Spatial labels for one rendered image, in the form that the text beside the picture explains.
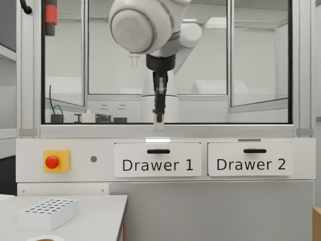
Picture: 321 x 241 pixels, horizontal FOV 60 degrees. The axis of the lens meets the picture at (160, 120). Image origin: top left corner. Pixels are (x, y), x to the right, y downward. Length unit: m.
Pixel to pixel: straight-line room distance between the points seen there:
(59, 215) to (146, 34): 0.47
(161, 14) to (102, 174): 0.64
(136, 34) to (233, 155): 0.63
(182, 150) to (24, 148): 0.52
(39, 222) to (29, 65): 0.53
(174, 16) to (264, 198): 0.75
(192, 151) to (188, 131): 0.07
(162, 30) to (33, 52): 0.65
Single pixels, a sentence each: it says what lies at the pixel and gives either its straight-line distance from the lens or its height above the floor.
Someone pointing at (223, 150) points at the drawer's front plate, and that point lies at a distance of 0.96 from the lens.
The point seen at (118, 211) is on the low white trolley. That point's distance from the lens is 0.80.
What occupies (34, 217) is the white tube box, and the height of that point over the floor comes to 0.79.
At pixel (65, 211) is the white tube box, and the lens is 0.74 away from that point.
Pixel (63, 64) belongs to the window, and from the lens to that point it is 1.02.
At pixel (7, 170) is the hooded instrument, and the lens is 1.81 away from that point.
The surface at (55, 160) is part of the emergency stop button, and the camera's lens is 0.92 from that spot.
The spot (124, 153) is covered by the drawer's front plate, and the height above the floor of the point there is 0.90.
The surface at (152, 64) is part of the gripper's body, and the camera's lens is 0.69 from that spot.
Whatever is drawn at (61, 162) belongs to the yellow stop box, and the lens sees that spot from 0.94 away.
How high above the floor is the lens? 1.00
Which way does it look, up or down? level
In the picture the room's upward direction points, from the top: straight up
